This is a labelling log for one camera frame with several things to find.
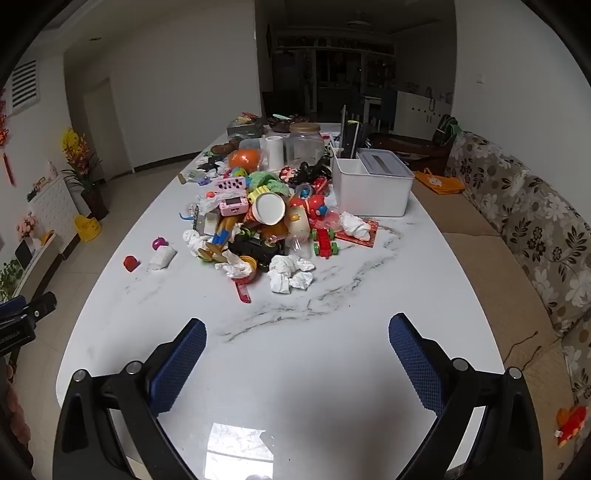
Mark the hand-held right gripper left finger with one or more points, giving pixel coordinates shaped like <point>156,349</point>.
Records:
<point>180,364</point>

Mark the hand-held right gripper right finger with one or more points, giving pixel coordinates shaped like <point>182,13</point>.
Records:
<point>415,364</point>

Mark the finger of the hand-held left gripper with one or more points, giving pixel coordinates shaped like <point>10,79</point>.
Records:
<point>41,304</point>

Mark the small purple toy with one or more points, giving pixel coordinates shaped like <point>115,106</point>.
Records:
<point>159,242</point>

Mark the green leafy plant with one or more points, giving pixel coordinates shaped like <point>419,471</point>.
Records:
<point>10,279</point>

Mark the person's leg in brown trousers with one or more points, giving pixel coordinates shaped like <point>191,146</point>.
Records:
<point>16,415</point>

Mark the pink artificial flowers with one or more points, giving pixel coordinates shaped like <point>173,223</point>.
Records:
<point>27,225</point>

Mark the yellow child potty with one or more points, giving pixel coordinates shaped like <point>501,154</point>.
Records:
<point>88,229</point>

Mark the red plastic strip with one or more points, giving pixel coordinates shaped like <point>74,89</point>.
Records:
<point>243,291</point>

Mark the white radiator cover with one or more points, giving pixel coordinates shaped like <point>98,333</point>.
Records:
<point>53,207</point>

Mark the small red toy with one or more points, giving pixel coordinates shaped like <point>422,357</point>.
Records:
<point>130,263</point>

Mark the crumpled white tissue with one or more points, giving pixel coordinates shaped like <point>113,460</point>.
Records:
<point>281,281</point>
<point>353,225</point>
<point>194,240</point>
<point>161,257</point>
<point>288,264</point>
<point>231,265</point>

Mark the yellow plastic bowl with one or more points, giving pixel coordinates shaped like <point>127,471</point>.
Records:
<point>249,272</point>

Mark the blue and yellow toy figure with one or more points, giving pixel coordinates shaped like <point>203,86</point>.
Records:
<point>220,237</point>

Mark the red envelope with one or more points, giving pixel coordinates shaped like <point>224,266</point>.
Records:
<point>364,240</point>

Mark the black toy car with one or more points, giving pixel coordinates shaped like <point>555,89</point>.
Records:
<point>256,251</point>

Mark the potted plant with yellow flowers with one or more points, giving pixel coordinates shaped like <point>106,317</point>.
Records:
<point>81,161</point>

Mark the red and green toy car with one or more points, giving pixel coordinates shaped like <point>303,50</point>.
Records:
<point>325,242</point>

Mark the pink toy game console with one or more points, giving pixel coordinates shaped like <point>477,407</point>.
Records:
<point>233,206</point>

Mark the red plush toy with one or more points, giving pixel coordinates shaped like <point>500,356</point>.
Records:
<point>571,427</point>

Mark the translucent baby bottle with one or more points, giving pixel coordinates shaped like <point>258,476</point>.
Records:
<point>298,228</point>

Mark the white paper bowl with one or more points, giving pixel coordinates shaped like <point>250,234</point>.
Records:
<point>268,207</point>

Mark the white plastic storage box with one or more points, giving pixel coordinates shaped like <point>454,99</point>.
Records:
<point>369,187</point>

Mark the floral fabric sofa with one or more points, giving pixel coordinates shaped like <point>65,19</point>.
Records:
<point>531,221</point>

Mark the orange cloth bag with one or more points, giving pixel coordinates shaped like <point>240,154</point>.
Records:
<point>438,181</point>

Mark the pink toy keyboard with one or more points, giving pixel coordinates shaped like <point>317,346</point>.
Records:
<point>230,184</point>

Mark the red toy robot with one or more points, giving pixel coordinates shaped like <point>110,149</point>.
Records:
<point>316,205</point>

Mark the white door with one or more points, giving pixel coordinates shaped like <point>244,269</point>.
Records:
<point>108,129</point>

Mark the green plush toy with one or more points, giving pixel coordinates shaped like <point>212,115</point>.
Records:
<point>270,182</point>

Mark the orange round toy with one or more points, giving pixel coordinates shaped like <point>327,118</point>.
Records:
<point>244,159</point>

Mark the white paper roll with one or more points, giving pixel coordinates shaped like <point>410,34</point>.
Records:
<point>274,152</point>

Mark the green backpack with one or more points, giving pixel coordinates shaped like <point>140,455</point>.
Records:
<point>447,130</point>

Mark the black upright tablet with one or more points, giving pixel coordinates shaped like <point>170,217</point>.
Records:
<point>349,134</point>

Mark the grey tissue box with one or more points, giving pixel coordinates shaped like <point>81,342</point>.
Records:
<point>244,130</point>

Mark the glass jar with wooden lid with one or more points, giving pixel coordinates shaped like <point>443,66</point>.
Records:
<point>305,143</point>

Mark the white low cabinet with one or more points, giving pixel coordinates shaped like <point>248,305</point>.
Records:
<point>422,113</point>

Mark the red knot wall decoration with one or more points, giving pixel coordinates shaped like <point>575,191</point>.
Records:
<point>6,157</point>

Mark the white wall vent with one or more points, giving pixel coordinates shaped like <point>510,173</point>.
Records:
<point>24,87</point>

